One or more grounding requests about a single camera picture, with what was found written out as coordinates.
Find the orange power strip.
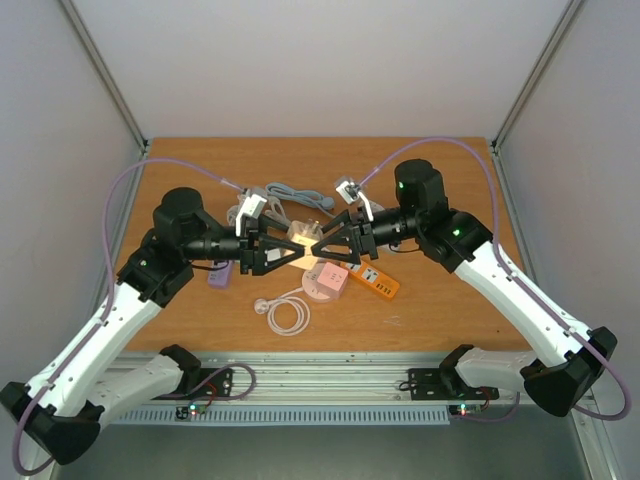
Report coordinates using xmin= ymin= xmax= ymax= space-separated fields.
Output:
xmin=339 ymin=261 xmax=400 ymax=300

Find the pink round socket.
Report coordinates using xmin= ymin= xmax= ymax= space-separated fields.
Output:
xmin=302 ymin=263 xmax=338 ymax=303

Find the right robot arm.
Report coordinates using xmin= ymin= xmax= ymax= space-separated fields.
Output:
xmin=312 ymin=159 xmax=617 ymax=417

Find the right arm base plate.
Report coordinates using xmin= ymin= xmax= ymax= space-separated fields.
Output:
xmin=399 ymin=368 xmax=500 ymax=401

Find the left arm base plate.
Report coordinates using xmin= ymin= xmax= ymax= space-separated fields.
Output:
xmin=154 ymin=368 xmax=234 ymax=400

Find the beige cube socket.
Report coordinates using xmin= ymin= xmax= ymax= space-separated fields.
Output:
xmin=287 ymin=220 xmax=323 ymax=271

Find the pink cube socket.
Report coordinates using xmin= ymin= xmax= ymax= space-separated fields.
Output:
xmin=316 ymin=263 xmax=349 ymax=299

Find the purple power strip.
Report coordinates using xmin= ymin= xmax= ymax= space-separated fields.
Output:
xmin=207 ymin=261 xmax=233 ymax=289

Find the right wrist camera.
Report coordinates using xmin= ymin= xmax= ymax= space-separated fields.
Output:
xmin=334 ymin=176 xmax=374 ymax=222

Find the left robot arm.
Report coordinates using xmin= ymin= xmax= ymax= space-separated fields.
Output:
xmin=1 ymin=187 xmax=305 ymax=465

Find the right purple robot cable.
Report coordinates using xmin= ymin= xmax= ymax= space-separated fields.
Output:
xmin=357 ymin=137 xmax=632 ymax=424

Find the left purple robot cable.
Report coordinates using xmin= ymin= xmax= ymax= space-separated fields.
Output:
xmin=12 ymin=158 xmax=251 ymax=476

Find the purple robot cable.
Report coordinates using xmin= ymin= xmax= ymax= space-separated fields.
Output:
xmin=357 ymin=137 xmax=632 ymax=424
xmin=12 ymin=158 xmax=251 ymax=476

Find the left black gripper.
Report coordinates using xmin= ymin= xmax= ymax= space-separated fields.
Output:
xmin=184 ymin=213 xmax=306 ymax=277

